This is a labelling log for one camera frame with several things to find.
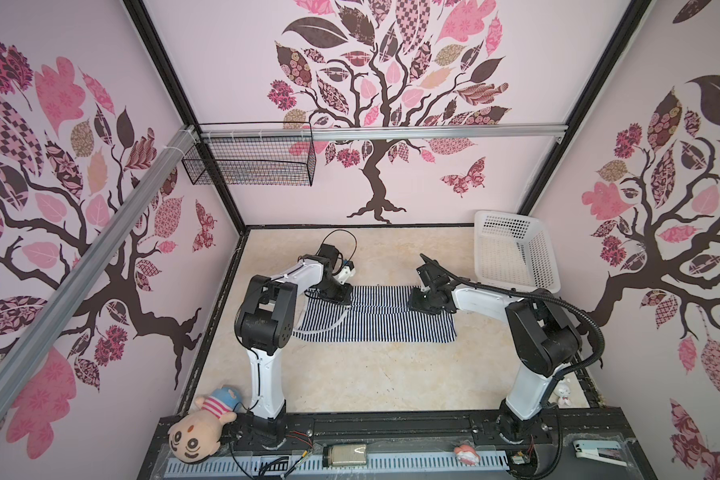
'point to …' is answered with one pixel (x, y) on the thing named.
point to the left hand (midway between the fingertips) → (347, 303)
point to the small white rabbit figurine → (563, 391)
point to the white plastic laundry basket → (513, 251)
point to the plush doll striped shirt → (196, 436)
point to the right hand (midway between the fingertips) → (410, 300)
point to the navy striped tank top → (373, 313)
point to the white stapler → (604, 451)
